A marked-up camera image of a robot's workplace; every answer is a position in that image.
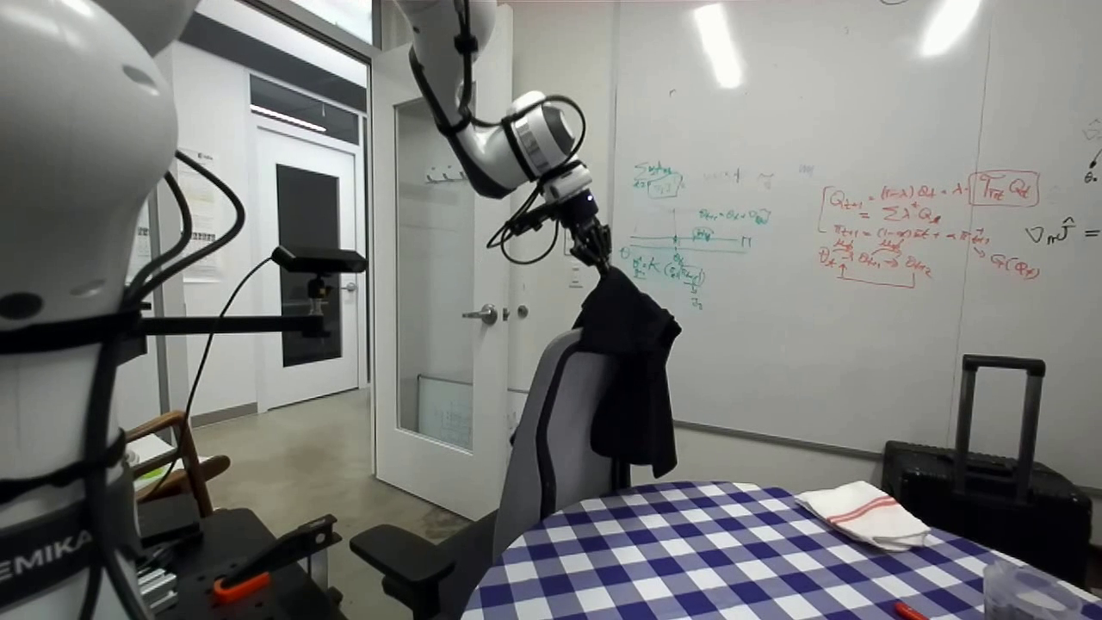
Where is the orange handled clamp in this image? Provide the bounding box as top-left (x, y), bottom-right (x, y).
top-left (208, 512), bottom-right (344, 611)

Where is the black cloth with white print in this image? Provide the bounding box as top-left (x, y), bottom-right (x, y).
top-left (573, 264), bottom-right (684, 479)

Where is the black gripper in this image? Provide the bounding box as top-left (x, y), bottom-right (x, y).
top-left (558, 185), bottom-right (619, 275)

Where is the black camera on stand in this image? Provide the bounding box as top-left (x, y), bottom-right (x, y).
top-left (114, 243), bottom-right (371, 341)

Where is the black suitcase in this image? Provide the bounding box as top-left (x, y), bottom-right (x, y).
top-left (878, 350), bottom-right (1094, 590)

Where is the clear plastic cup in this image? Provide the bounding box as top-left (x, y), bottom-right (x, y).
top-left (977, 554), bottom-right (1080, 620)

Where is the blue white checkered tablecloth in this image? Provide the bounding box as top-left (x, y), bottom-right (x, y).
top-left (458, 479), bottom-right (1102, 620)

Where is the wooden stool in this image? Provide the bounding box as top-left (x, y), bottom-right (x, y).
top-left (118, 409), bottom-right (233, 520)

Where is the grey office chair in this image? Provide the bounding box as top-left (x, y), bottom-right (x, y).
top-left (347, 322), bottom-right (634, 620)

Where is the white glass panel door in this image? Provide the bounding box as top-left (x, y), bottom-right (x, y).
top-left (371, 79), bottom-right (520, 520)

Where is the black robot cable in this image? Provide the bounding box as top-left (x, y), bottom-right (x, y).
top-left (125, 149), bottom-right (251, 308)

